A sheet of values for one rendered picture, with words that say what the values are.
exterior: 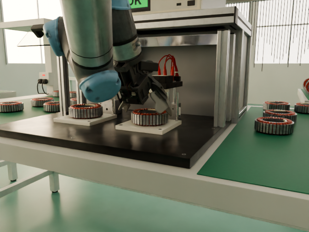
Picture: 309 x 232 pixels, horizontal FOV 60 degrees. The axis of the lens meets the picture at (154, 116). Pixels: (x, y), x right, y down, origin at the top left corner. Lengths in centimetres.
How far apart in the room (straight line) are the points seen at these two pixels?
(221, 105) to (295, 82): 634
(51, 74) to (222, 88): 139
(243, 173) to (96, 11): 38
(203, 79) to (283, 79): 616
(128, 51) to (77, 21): 24
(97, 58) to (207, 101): 60
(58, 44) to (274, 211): 51
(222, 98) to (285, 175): 33
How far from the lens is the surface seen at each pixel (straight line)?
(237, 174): 54
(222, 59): 82
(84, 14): 41
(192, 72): 101
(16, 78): 640
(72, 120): 88
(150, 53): 107
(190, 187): 52
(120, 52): 64
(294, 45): 712
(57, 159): 69
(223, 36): 82
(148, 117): 75
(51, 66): 200
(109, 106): 103
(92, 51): 46
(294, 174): 58
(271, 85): 713
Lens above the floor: 95
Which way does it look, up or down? 11 degrees down
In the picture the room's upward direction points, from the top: straight up
